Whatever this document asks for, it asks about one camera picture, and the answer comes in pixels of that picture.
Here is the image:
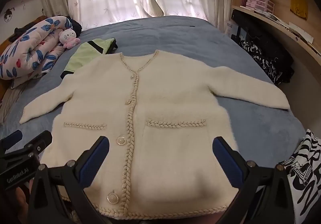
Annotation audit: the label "green black folded garment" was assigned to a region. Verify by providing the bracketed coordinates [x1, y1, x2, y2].
[60, 38, 118, 79]

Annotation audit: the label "white paper sheets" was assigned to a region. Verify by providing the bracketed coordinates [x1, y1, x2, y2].
[253, 9, 315, 44]

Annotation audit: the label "pink mini drawer organizer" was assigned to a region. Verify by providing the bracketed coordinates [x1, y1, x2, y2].
[245, 0, 276, 13]

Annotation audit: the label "dark clothes pile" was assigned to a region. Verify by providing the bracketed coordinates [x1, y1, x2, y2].
[14, 19, 38, 36]

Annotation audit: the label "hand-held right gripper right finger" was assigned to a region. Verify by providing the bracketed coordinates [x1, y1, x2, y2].
[212, 136, 295, 224]

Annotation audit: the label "pink white cat plush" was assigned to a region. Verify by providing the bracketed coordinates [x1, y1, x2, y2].
[58, 29, 81, 50]

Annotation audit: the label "cream fluffy braided cardigan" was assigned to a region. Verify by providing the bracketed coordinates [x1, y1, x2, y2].
[19, 49, 291, 219]

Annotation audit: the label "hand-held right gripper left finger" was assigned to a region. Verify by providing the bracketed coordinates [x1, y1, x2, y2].
[26, 136, 110, 224]

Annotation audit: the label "blue plush blanket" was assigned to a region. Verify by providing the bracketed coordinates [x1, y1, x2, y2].
[0, 15, 308, 172]

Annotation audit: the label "light wooden shelf unit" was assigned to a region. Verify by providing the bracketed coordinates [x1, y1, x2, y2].
[229, 0, 321, 84]

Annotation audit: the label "beige pillow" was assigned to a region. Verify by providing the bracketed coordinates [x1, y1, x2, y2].
[0, 86, 28, 124]

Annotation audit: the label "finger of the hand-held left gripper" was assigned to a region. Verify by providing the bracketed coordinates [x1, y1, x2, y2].
[5, 130, 53, 163]
[0, 130, 23, 157]

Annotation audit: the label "white cardboard box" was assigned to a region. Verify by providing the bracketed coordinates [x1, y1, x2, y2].
[226, 21, 239, 37]

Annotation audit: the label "face wall sticker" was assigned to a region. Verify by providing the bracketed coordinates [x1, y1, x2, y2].
[4, 7, 15, 23]

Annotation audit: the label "black white printed cloth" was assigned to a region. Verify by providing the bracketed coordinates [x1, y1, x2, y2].
[278, 129, 321, 224]

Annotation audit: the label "long black bag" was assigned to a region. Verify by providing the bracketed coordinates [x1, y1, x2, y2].
[231, 9, 295, 84]

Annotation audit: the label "black white patterned garment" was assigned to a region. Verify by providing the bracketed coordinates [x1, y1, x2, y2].
[238, 40, 282, 86]

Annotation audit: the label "floral rolled quilt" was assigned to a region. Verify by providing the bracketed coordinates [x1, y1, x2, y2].
[0, 16, 81, 89]

